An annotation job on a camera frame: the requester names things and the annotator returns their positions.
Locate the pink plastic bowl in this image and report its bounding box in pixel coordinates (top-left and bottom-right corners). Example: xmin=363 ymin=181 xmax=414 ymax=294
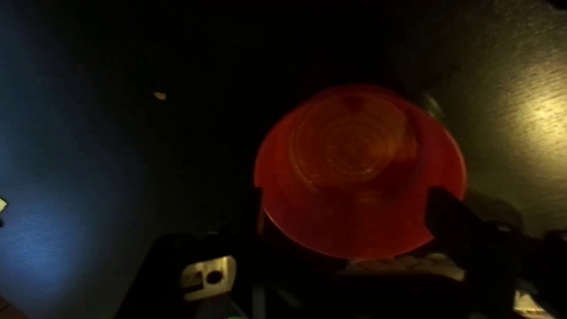
xmin=253 ymin=85 xmax=467 ymax=259

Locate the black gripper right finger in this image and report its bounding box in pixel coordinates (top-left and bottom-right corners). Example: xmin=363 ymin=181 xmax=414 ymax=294
xmin=425 ymin=188 xmax=567 ymax=319

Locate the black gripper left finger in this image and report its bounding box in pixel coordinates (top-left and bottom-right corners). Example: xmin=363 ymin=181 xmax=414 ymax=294
xmin=113 ymin=234 xmax=263 ymax=319

